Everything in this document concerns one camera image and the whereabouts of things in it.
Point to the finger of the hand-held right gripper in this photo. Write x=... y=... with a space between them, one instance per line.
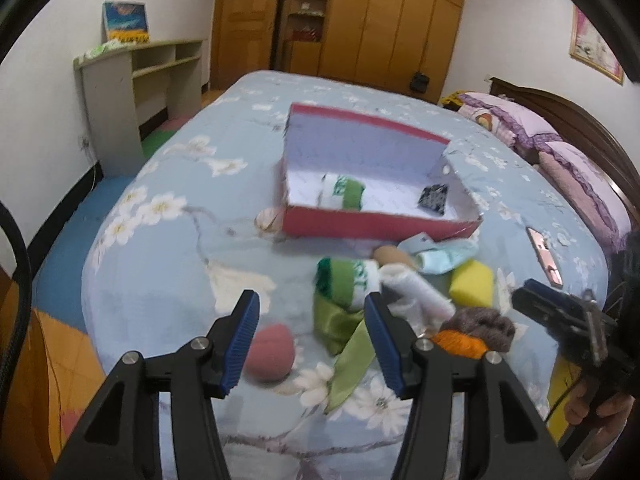
x=537 y=310
x=550 y=292

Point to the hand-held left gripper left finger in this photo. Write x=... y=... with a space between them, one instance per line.
x=245 y=345

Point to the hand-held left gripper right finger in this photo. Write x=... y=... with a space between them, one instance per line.
x=382 y=345

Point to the green satin ribbon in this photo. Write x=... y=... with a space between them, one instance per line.
x=345 y=355

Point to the brown knitted cloth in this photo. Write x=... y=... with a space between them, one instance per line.
x=487 y=327

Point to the white towel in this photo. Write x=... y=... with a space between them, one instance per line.
x=420 y=292

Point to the yellow sponge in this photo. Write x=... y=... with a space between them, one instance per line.
x=470 y=282

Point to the red cardboard box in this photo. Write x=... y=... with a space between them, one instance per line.
x=350 y=222

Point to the person's right forearm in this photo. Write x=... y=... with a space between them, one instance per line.
x=595 y=452

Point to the person's right hand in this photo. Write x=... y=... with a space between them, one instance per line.
x=580 y=407

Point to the pink phone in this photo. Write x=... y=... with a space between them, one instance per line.
x=545 y=257

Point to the green white sock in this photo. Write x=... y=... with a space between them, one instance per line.
x=345 y=192
x=350 y=277

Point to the tan sock roll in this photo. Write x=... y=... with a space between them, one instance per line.
x=395 y=256

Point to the blue floral bedsheet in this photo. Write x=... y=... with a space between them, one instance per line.
x=175 y=270

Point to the light blue sock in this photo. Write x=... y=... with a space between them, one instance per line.
x=442 y=258

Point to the lavender ruffled pillow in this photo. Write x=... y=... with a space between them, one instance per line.
x=585 y=175

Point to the black patterned cloth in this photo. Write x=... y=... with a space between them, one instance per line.
x=432 y=199

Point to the lavender cartoon pillow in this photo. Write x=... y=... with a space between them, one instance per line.
x=500 y=120

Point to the dark wooden headboard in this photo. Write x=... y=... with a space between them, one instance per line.
x=575 y=110

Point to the yellow black cloth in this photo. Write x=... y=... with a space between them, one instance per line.
x=452 y=100

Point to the black hanging bag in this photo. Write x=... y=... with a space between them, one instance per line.
x=419 y=81

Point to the beige shelf desk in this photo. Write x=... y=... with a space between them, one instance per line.
x=115 y=95

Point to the wooden wardrobe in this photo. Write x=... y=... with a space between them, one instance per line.
x=400 y=25

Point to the red shelf items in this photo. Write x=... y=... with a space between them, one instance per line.
x=302 y=35

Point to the wooden door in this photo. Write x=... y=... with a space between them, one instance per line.
x=242 y=20

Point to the green white cloth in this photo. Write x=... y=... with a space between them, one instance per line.
x=100 y=50

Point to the blue yellow painting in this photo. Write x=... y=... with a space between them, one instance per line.
x=126 y=21

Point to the pink framed wall picture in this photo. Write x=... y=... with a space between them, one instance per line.
x=595 y=45

